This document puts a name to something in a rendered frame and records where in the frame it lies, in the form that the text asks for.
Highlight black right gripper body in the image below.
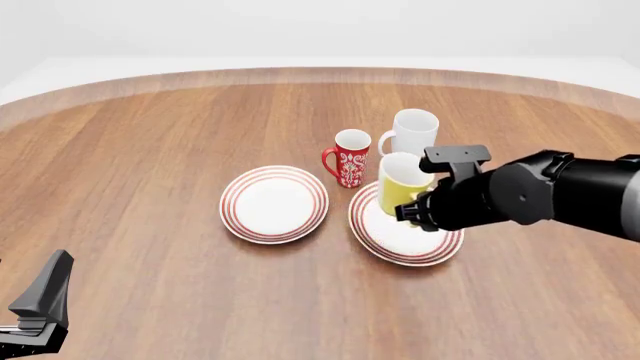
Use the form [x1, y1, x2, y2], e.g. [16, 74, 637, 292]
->
[394, 189, 444, 234]

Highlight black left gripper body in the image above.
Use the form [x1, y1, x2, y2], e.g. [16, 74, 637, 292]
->
[0, 316, 69, 356]

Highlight yellow and white mug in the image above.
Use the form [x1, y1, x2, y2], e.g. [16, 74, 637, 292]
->
[377, 152, 437, 228]

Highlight white plate with red rings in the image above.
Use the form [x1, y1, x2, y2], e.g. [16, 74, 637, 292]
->
[219, 165, 330, 246]
[348, 180, 465, 268]

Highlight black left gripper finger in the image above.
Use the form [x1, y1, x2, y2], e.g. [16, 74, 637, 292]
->
[8, 249, 75, 328]

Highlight red patterned mug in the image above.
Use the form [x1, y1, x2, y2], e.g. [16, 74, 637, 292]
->
[321, 129, 373, 189]

